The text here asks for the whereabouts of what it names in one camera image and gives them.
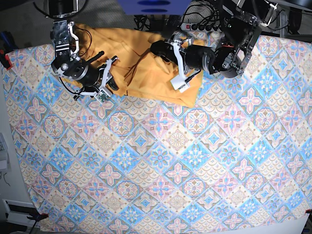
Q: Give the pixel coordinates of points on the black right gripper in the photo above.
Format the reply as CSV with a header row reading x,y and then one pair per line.
x,y
77,71

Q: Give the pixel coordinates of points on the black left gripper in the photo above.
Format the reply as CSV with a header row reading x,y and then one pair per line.
x,y
194,56

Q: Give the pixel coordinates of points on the yellow T-shirt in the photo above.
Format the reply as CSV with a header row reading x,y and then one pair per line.
x,y
137,72

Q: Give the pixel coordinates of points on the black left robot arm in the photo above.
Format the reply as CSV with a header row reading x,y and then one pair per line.
x,y
241,26

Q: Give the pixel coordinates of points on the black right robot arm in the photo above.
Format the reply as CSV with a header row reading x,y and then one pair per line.
x,y
63,36

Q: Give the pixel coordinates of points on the white power strip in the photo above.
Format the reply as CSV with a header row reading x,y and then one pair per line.
x,y
194,27

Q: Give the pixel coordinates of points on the blue base panel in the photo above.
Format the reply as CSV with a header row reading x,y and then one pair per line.
x,y
154,7

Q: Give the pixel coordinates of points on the black red table clamp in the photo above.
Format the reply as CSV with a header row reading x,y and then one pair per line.
x,y
7,45

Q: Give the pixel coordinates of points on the patterned blue tile tablecloth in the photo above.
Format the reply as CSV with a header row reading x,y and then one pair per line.
x,y
240,158

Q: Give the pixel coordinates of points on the black clamp bottom left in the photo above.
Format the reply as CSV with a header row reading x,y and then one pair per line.
x,y
37,216

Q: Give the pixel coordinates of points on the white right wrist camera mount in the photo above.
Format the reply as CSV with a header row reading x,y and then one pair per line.
x,y
98,82

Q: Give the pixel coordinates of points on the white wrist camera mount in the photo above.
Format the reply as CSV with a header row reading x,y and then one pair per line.
x,y
98,82
185,73

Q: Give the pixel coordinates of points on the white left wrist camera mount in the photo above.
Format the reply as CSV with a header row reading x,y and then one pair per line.
x,y
185,73

